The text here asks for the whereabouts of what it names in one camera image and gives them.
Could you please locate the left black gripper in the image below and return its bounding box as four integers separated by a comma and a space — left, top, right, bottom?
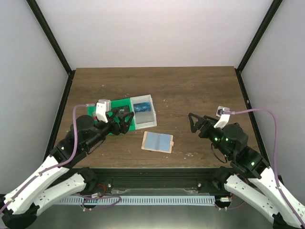
84, 108, 135, 150

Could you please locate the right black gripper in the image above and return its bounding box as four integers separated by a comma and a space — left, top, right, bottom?
188, 113, 233, 159

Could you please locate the beige card holder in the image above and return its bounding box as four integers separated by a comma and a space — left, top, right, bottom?
141, 131, 174, 154

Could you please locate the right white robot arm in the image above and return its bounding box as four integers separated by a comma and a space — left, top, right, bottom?
188, 112, 305, 229

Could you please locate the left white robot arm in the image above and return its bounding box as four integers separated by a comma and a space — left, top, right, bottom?
0, 109, 134, 229

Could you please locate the black vip card in bin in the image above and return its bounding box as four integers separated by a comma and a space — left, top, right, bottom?
115, 106, 130, 114

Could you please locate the blue vip card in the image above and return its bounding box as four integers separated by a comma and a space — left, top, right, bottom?
133, 102, 152, 113

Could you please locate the white plastic bin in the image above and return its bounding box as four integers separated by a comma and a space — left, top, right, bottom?
130, 94, 157, 130

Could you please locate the light blue slotted strip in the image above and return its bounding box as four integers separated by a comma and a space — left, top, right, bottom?
58, 196, 215, 207

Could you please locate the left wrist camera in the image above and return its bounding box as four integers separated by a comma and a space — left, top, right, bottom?
95, 99, 111, 123

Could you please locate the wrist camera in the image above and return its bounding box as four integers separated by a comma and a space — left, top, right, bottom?
213, 106, 230, 129
95, 99, 111, 123

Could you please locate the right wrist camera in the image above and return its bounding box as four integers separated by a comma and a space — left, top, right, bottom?
213, 106, 230, 129

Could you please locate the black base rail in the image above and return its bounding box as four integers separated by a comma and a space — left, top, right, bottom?
93, 168, 227, 195

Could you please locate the right black frame post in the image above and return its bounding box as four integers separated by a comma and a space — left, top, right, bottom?
237, 0, 284, 71

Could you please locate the black frame post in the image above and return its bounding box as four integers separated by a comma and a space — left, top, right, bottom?
237, 0, 284, 71
25, 0, 73, 73

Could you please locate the left black frame post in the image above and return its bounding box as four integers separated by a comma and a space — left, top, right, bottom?
25, 0, 73, 73

